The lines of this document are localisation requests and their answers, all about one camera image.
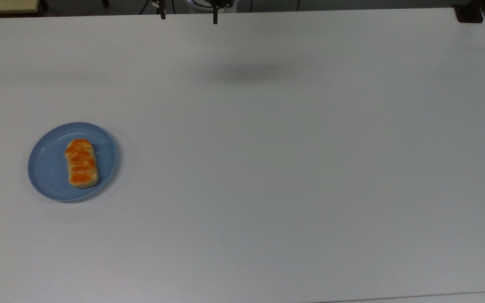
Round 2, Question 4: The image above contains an orange glazed bread loaf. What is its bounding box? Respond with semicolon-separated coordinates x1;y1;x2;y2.
64;138;99;189

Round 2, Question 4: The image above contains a yellowish wooden table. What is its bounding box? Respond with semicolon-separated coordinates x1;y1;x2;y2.
0;0;41;16

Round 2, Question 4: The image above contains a blue round plate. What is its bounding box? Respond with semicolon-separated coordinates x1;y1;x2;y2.
27;122;118;203

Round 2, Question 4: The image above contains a black table clamp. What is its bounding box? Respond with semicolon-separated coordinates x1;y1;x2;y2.
453;0;485;24

